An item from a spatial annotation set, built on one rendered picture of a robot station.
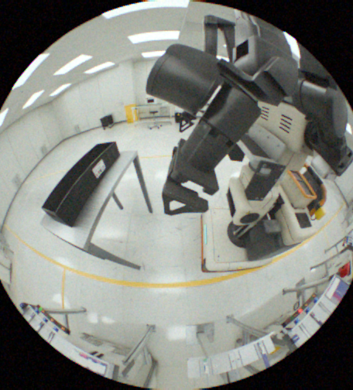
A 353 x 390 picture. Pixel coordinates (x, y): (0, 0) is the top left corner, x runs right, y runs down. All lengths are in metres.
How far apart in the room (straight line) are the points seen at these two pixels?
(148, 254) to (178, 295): 0.49
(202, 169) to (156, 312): 1.19
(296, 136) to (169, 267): 1.21
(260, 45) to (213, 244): 0.99
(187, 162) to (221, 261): 0.87
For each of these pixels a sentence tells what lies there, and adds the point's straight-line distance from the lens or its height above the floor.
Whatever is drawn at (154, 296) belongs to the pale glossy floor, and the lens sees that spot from 1.20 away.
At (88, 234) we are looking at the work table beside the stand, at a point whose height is 0.80.
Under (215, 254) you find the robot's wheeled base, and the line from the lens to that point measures 0.95.
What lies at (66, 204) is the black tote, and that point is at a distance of 0.56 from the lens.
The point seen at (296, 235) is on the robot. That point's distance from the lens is 0.68.
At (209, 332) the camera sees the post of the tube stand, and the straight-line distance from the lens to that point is 1.33.
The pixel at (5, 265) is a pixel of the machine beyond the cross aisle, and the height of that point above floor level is 0.22.
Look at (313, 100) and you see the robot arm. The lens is 0.24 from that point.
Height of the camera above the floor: 1.16
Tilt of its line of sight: 49 degrees down
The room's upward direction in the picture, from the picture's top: straight up
